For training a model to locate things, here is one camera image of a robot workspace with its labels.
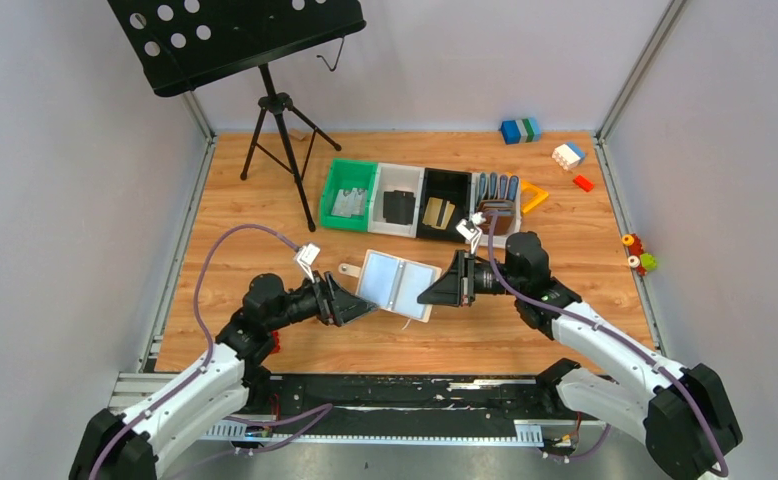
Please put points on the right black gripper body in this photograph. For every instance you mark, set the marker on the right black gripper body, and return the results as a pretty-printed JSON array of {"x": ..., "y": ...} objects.
[{"x": 464, "y": 278}]

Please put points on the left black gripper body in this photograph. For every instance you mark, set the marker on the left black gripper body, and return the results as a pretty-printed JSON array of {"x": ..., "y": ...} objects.
[{"x": 326, "y": 297}]

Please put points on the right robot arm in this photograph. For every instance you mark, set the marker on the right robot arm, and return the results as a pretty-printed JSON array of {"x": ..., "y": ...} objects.
[{"x": 682, "y": 415}]

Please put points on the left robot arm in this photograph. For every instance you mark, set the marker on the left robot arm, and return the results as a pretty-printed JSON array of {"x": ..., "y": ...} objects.
[{"x": 145, "y": 439}]

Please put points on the gold cards in black bin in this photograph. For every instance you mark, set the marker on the gold cards in black bin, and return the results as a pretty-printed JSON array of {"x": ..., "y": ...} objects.
[{"x": 438, "y": 213}]

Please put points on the black card in white bin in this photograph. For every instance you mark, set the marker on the black card in white bin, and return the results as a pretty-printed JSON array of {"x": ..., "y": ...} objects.
[{"x": 399, "y": 207}]

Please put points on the silver cards in green bin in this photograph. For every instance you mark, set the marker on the silver cards in green bin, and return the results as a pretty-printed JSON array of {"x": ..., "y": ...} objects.
[{"x": 349, "y": 203}]

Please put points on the brown leather wallets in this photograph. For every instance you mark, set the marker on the brown leather wallets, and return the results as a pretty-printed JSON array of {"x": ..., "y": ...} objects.
[{"x": 499, "y": 216}]

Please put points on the black plastic bin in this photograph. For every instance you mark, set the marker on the black plastic bin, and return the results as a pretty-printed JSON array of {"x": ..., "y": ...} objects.
[{"x": 453, "y": 187}]

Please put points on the red white toy block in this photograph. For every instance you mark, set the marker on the red white toy block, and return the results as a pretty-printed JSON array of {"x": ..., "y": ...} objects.
[{"x": 276, "y": 342}]

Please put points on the white bin with wallets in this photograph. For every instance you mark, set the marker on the white bin with wallets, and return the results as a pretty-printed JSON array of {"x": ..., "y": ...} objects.
[{"x": 498, "y": 241}]

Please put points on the white plastic bin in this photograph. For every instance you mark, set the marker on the white plastic bin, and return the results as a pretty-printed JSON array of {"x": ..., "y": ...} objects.
[{"x": 395, "y": 177}]

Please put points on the yellow plastic angle piece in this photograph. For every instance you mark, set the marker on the yellow plastic angle piece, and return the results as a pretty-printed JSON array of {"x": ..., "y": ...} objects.
[{"x": 532, "y": 196}]

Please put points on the green plastic bin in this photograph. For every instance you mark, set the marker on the green plastic bin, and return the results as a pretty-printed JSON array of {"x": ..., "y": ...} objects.
[{"x": 346, "y": 174}]

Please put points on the red toy brick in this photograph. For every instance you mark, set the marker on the red toy brick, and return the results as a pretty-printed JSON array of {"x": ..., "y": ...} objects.
[{"x": 583, "y": 183}]

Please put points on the blue green block stack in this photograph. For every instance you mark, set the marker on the blue green block stack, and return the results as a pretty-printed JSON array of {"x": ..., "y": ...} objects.
[{"x": 524, "y": 130}]

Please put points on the white blue toy block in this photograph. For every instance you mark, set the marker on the white blue toy block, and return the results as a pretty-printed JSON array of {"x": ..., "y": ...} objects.
[{"x": 568, "y": 156}]

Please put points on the red green toy car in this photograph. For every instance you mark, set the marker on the red green toy car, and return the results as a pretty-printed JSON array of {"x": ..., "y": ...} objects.
[{"x": 638, "y": 258}]

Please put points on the black music stand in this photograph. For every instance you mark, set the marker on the black music stand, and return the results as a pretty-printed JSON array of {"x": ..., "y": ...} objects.
[{"x": 183, "y": 45}]

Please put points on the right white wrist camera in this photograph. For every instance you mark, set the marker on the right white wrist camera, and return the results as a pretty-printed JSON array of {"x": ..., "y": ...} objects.
[{"x": 471, "y": 229}]

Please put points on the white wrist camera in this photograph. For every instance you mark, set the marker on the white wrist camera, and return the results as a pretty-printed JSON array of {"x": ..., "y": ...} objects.
[
  {"x": 471, "y": 229},
  {"x": 304, "y": 258}
]

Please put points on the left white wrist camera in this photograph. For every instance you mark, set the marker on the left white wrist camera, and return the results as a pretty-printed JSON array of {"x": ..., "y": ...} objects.
[{"x": 304, "y": 258}]

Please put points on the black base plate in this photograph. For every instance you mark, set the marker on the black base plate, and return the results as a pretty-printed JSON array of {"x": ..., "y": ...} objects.
[{"x": 413, "y": 406}]

